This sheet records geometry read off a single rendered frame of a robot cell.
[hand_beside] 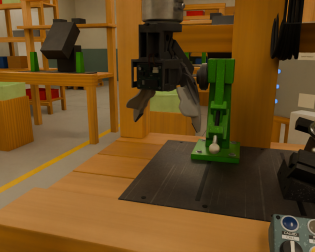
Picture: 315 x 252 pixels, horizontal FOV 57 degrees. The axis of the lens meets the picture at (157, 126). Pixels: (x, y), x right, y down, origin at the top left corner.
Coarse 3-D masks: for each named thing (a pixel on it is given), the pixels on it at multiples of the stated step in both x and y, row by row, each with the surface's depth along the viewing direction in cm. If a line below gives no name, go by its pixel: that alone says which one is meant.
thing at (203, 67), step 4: (204, 64) 79; (200, 68) 79; (204, 68) 78; (200, 72) 78; (204, 72) 78; (196, 76) 80; (200, 76) 78; (204, 76) 78; (196, 80) 81; (200, 80) 78; (204, 80) 78; (200, 84) 79; (204, 84) 79; (200, 88) 81; (204, 88) 80
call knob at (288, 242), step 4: (288, 240) 40; (292, 240) 40; (284, 244) 39; (288, 244) 39; (292, 244) 39; (296, 244) 39; (284, 248) 39; (288, 248) 39; (292, 248) 39; (296, 248) 39; (300, 248) 39
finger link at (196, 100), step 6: (186, 72) 55; (186, 78) 54; (192, 78) 55; (180, 84) 55; (186, 84) 55; (192, 84) 54; (192, 90) 55; (192, 96) 54; (198, 96) 55; (198, 102) 55
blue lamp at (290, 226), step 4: (288, 216) 42; (284, 220) 42; (288, 220) 42; (292, 220) 42; (284, 224) 42; (288, 224) 42; (292, 224) 41; (296, 224) 42; (288, 228) 41; (292, 228) 41
